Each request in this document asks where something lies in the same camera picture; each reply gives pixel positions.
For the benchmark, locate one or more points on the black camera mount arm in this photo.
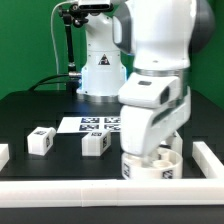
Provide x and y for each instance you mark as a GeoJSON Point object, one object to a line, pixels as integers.
{"type": "Point", "coordinates": [72, 17]}

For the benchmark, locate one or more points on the white barrier rail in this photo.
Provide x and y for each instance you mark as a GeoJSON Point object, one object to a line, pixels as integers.
{"type": "Point", "coordinates": [4, 155]}
{"type": "Point", "coordinates": [93, 193]}
{"type": "Point", "coordinates": [209, 164]}

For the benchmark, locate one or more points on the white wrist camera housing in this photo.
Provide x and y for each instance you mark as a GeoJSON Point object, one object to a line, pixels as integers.
{"type": "Point", "coordinates": [149, 91]}

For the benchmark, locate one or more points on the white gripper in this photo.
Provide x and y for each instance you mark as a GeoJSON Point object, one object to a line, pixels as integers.
{"type": "Point", "coordinates": [143, 130]}

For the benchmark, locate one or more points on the white front barrier rail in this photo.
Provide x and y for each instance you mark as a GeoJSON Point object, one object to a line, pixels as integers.
{"type": "Point", "coordinates": [93, 193]}

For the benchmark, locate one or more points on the white right barrier rail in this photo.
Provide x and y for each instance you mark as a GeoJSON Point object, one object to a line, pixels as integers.
{"type": "Point", "coordinates": [209, 164]}

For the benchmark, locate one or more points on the white marker sheet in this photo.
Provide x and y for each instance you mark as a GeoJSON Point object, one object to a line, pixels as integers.
{"type": "Point", "coordinates": [87, 123]}

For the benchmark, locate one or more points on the white left barrier rail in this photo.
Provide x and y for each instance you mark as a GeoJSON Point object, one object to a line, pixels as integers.
{"type": "Point", "coordinates": [4, 155]}

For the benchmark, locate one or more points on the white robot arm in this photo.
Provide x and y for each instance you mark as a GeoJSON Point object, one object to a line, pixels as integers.
{"type": "Point", "coordinates": [159, 34]}

